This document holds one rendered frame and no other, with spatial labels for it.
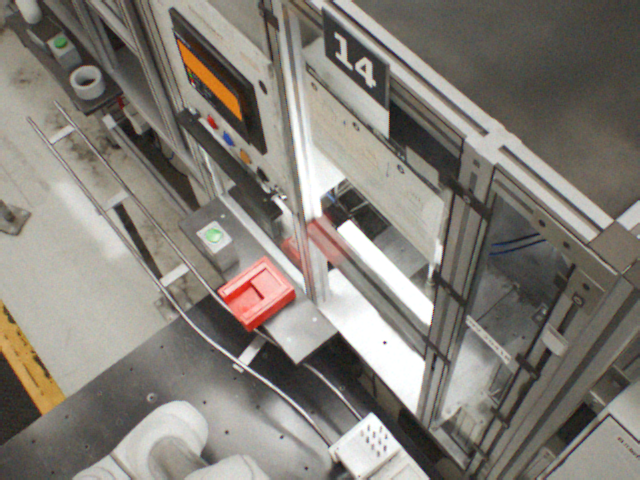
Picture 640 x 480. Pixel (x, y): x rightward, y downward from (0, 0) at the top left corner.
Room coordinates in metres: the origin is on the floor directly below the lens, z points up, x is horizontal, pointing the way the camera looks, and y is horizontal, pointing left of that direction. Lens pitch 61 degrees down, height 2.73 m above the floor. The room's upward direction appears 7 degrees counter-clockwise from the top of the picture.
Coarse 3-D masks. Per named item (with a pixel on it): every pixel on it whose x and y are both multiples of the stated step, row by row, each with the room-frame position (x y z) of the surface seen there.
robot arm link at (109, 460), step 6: (108, 456) 0.48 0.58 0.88; (102, 462) 0.47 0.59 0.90; (108, 462) 0.46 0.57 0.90; (114, 462) 0.46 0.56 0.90; (90, 468) 0.45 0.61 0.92; (96, 468) 0.45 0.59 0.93; (102, 468) 0.45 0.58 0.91; (108, 468) 0.45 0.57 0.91; (114, 468) 0.45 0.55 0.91; (120, 468) 0.44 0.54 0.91; (78, 474) 0.44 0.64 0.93; (84, 474) 0.43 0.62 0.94; (90, 474) 0.43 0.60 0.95; (96, 474) 0.43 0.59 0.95; (102, 474) 0.43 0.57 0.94; (108, 474) 0.43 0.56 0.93; (114, 474) 0.43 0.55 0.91; (120, 474) 0.43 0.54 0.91; (126, 474) 0.43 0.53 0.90
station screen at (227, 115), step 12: (180, 36) 1.01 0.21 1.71; (192, 48) 0.98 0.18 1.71; (204, 60) 0.95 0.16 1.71; (192, 72) 1.01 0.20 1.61; (216, 72) 0.92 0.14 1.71; (192, 84) 1.02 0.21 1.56; (204, 84) 0.97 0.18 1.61; (228, 84) 0.88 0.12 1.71; (204, 96) 0.99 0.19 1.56; (216, 96) 0.94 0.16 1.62; (216, 108) 0.95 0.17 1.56; (228, 108) 0.91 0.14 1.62; (240, 108) 0.86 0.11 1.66; (228, 120) 0.92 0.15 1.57; (240, 120) 0.87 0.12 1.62; (240, 132) 0.89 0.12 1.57
